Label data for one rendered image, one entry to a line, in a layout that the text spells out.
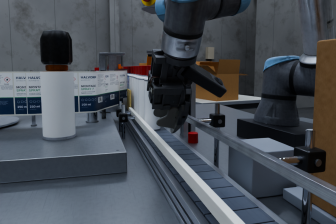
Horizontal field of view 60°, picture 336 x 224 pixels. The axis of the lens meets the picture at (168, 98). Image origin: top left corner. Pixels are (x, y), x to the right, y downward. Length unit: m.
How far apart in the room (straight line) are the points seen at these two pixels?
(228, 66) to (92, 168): 2.13
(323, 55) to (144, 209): 0.39
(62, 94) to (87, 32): 8.87
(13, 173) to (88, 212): 0.24
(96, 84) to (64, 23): 8.57
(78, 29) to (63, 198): 9.12
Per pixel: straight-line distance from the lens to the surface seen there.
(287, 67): 1.03
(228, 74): 2.72
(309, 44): 0.96
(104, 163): 0.71
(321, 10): 0.93
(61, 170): 0.71
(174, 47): 0.54
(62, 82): 0.83
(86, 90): 1.07
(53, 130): 0.85
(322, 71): 0.52
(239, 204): 0.46
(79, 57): 9.59
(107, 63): 1.32
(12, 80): 1.09
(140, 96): 1.00
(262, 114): 1.05
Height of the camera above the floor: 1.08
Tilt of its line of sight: 6 degrees down
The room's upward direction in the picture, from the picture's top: straight up
